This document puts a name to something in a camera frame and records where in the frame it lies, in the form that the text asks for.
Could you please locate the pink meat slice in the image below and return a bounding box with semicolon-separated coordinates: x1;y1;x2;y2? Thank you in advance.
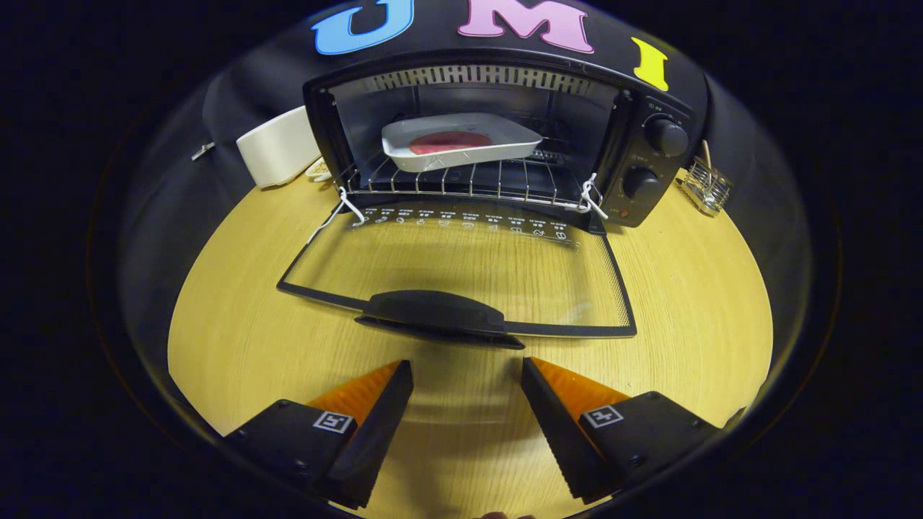
409;130;493;156

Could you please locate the black toaster oven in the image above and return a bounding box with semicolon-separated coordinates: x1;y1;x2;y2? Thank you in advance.
276;49;694;351

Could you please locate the white bread toaster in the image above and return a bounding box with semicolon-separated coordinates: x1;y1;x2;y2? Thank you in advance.
236;105;323;190

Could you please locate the white rectangular plate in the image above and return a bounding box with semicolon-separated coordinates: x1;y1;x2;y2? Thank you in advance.
381;112;544;174

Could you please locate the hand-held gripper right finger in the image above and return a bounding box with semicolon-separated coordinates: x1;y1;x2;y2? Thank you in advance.
521;356;723;505

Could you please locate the wire mesh holder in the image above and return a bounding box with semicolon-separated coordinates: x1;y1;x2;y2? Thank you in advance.
678;157;734;217

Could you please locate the metal oven rack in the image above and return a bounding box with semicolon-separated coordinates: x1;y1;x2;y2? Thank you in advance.
337;148;603;211

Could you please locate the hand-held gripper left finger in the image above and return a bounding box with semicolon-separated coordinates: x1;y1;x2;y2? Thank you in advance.
224;359;415;510

